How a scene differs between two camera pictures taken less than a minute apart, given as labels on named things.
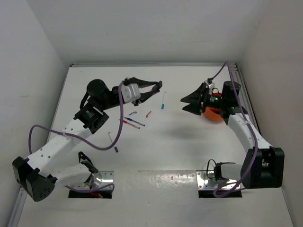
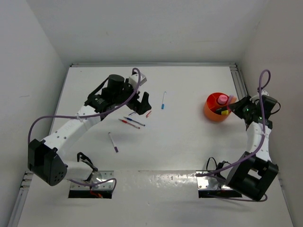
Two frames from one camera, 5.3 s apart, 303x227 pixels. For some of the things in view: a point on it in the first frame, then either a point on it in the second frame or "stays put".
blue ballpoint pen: (136, 121) stays put
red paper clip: (148, 114) stays put
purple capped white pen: (115, 148) stays put
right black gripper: (195, 99) -> (236, 107)
